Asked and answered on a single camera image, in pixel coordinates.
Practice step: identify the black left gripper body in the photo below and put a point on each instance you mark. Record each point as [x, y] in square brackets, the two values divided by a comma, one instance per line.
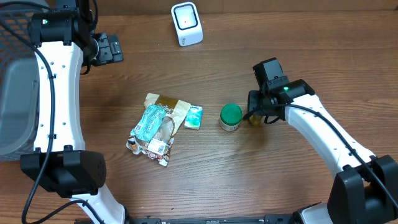
[104, 55]

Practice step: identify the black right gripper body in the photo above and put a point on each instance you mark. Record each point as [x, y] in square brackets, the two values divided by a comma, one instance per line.
[255, 106]

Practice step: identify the yellow oil bottle silver cap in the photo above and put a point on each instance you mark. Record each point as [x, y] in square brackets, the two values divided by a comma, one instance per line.
[255, 120]

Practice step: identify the green lid white jar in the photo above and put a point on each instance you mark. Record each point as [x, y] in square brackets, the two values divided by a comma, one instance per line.
[230, 117]

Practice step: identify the teal Kleenex tissue pack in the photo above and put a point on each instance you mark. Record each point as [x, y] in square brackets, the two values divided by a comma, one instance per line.
[193, 117]

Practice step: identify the teal wet wipes pack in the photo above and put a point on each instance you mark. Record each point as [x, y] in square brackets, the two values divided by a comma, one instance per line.
[150, 122]

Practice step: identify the brown Pantree snack bag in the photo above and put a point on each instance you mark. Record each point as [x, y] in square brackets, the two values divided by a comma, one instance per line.
[159, 147]

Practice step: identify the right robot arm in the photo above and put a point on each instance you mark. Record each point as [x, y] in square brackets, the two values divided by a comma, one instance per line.
[364, 185]

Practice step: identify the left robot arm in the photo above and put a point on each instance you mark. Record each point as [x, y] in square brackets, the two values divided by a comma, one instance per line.
[66, 45]

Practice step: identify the white barcode scanner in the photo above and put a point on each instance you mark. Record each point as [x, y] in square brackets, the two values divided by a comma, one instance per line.
[187, 23]

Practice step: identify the grey plastic shopping basket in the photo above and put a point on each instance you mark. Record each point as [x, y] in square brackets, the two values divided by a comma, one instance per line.
[19, 97]

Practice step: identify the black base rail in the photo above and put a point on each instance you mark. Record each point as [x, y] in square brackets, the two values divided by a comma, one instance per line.
[267, 219]

